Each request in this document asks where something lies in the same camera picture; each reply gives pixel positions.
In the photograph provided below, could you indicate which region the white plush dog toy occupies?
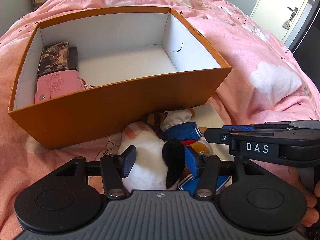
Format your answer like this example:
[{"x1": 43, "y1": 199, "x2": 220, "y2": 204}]
[{"x1": 117, "y1": 107, "x2": 232, "y2": 197}]

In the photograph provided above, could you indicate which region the pink zippered pouch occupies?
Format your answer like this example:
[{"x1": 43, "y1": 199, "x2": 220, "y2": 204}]
[{"x1": 35, "y1": 70, "x2": 94, "y2": 103}]

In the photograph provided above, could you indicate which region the person's right hand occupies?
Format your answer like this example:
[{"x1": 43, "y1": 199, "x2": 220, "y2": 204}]
[{"x1": 288, "y1": 167, "x2": 319, "y2": 228}]

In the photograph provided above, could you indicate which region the pink patterned duvet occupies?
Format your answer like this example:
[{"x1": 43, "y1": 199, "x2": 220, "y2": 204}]
[{"x1": 1, "y1": 0, "x2": 319, "y2": 239}]

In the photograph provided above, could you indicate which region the orange cardboard box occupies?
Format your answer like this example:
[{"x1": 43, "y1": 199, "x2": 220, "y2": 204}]
[{"x1": 8, "y1": 5, "x2": 231, "y2": 149}]

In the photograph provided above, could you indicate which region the black small box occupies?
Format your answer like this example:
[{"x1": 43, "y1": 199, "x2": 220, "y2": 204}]
[{"x1": 68, "y1": 47, "x2": 79, "y2": 72}]

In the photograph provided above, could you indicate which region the illustrated card box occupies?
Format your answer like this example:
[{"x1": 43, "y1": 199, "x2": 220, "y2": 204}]
[{"x1": 37, "y1": 41, "x2": 69, "y2": 78}]

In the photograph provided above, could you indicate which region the white door with handle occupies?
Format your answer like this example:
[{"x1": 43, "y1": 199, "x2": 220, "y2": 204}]
[{"x1": 250, "y1": 0, "x2": 317, "y2": 48}]

